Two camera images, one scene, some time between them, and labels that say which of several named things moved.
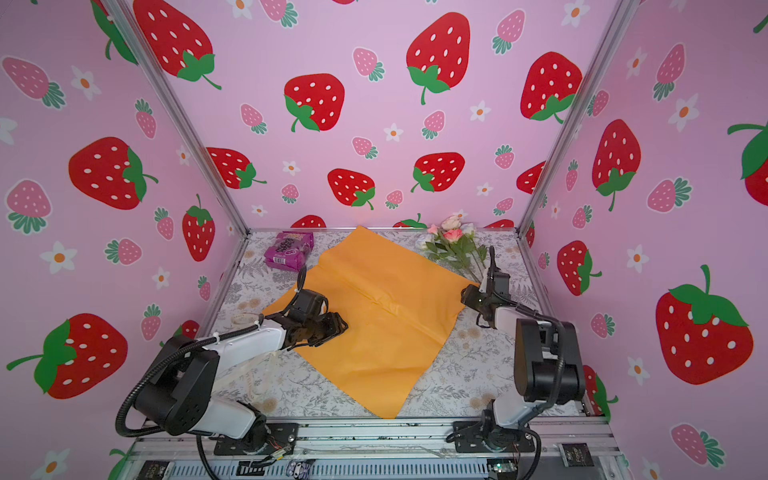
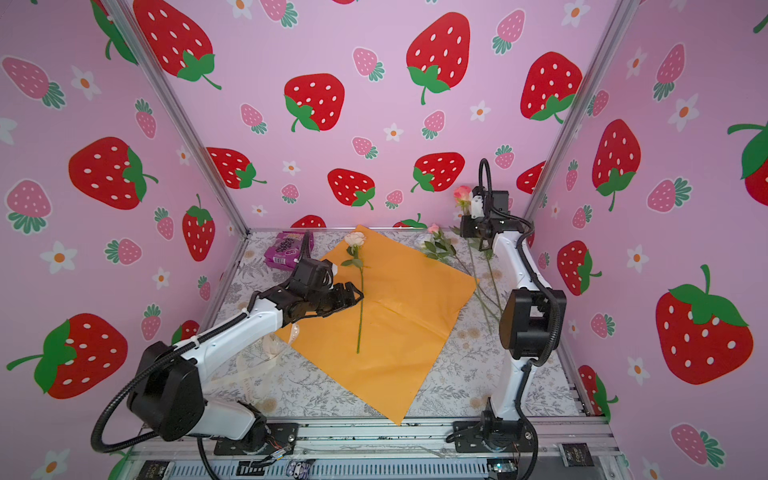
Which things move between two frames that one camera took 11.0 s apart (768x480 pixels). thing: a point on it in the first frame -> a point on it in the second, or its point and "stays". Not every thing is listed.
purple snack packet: [289, 250] stays
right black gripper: [469, 295] -> [465, 230]
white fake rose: [451, 222] -> [355, 240]
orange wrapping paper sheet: [399, 308] stays
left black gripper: [336, 326] -> [341, 301]
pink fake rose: [462, 248] -> [463, 196]
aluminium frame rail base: [384, 448] stays
